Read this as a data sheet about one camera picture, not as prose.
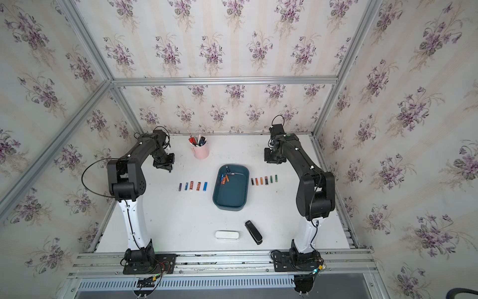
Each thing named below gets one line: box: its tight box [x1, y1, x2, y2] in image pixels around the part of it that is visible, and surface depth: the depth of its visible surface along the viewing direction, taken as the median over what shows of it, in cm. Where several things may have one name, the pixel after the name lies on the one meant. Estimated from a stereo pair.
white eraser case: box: [214, 231, 240, 240], surface depth 80 cm
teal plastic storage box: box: [212, 163, 250, 212], surface depth 97 cm
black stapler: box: [244, 219, 263, 245], surface depth 80 cm
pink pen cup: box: [191, 142, 210, 161], surface depth 107 cm
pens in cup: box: [187, 134, 208, 148], surface depth 106 cm
